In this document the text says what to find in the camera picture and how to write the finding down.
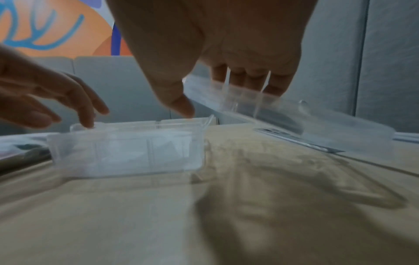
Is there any person's left hand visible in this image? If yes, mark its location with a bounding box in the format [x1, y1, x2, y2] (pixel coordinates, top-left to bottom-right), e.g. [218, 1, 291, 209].
[0, 42, 110, 130]

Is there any person's right hand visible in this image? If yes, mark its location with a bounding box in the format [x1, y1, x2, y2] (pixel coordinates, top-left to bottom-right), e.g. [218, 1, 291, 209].
[106, 0, 319, 119]

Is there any clear plastic divided organizer box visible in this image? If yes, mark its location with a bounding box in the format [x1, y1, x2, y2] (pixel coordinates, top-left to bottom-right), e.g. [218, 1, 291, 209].
[184, 74, 397, 159]

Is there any dark flat packet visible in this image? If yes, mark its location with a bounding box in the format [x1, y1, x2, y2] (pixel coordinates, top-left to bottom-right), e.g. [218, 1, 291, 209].
[0, 136, 54, 177]

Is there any grey padded panel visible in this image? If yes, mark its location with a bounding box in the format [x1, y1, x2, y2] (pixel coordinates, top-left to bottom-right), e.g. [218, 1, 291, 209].
[355, 0, 419, 133]
[73, 55, 218, 125]
[282, 0, 371, 117]

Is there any clear plastic compartment box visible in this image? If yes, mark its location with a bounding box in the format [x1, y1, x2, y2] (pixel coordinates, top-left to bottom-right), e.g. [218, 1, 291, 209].
[46, 114, 217, 179]

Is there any orange and blue wall picture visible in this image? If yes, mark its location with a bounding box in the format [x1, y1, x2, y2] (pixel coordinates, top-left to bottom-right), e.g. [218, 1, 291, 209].
[0, 0, 134, 59]

